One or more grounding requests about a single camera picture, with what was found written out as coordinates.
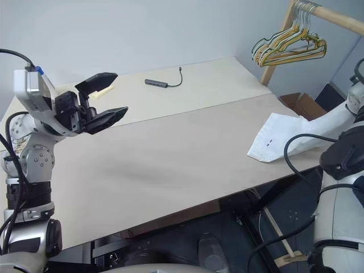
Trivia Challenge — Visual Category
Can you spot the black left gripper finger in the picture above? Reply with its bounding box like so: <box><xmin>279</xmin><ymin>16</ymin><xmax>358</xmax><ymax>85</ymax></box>
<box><xmin>84</xmin><ymin>106</ymin><xmax>130</xmax><ymax>135</ymax></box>
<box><xmin>75</xmin><ymin>72</ymin><xmax>119</xmax><ymax>107</ymax></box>

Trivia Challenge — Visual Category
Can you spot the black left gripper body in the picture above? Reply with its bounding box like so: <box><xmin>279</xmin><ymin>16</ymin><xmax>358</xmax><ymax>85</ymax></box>
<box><xmin>53</xmin><ymin>90</ymin><xmax>99</xmax><ymax>134</ymax></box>

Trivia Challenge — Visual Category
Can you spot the white garment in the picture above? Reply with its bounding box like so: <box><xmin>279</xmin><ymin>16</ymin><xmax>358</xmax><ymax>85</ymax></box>
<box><xmin>246</xmin><ymin>102</ymin><xmax>352</xmax><ymax>165</ymax></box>

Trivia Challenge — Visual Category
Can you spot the yellow sticky note pad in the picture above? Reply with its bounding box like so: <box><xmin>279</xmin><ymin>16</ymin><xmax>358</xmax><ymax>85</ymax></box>
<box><xmin>90</xmin><ymin>85</ymin><xmax>115</xmax><ymax>100</ymax></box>

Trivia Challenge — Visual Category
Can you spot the grey rounded robot torso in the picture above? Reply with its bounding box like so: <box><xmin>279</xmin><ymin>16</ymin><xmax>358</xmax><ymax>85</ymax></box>
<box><xmin>102</xmin><ymin>263</ymin><xmax>231</xmax><ymax>273</ymax></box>

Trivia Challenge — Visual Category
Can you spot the wooden clothes rack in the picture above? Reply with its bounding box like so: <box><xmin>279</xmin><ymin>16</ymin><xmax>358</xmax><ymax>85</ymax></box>
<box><xmin>260</xmin><ymin>0</ymin><xmax>364</xmax><ymax>86</ymax></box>

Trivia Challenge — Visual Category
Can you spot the dark rounded foot shape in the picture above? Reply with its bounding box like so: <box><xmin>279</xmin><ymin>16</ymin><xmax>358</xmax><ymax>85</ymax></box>
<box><xmin>198</xmin><ymin>233</ymin><xmax>228</xmax><ymax>270</ymax></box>

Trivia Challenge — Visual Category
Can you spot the bundle of clothes hangers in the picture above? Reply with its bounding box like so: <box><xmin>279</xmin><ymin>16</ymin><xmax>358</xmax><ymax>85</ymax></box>
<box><xmin>254</xmin><ymin>0</ymin><xmax>325</xmax><ymax>65</ymax></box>

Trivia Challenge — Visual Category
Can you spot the brown cardboard box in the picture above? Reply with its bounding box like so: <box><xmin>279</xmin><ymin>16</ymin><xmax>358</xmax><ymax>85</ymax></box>
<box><xmin>278</xmin><ymin>92</ymin><xmax>328</xmax><ymax>122</ymax></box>

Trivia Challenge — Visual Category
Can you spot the thin wooden rack brace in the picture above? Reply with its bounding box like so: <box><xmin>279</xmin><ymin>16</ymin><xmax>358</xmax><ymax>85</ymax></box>
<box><xmin>263</xmin><ymin>209</ymin><xmax>308</xmax><ymax>268</ymax></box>

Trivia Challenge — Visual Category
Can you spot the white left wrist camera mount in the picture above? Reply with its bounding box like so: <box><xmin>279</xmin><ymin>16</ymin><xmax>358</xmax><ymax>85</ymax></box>
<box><xmin>13</xmin><ymin>69</ymin><xmax>78</xmax><ymax>138</ymax></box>

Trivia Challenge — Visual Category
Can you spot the grey USB hub with cable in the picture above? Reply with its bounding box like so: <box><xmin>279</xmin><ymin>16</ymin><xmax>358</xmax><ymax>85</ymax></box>
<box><xmin>144</xmin><ymin>67</ymin><xmax>183</xmax><ymax>88</ymax></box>

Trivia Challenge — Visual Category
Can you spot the black table frame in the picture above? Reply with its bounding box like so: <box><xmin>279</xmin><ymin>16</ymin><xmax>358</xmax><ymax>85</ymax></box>
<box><xmin>82</xmin><ymin>179</ymin><xmax>285</xmax><ymax>273</ymax></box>

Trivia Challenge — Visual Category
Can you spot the long black right gripper cable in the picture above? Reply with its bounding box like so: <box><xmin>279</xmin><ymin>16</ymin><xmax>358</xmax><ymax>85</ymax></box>
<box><xmin>283</xmin><ymin>134</ymin><xmax>341</xmax><ymax>197</ymax></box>

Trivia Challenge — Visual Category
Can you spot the bunch of wire hangers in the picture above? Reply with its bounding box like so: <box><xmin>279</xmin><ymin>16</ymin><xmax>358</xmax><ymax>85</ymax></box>
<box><xmin>255</xmin><ymin>0</ymin><xmax>328</xmax><ymax>68</ymax></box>

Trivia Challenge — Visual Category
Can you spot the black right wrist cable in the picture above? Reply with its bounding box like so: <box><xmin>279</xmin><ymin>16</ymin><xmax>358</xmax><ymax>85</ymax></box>
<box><xmin>246</xmin><ymin>218</ymin><xmax>317</xmax><ymax>273</ymax></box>

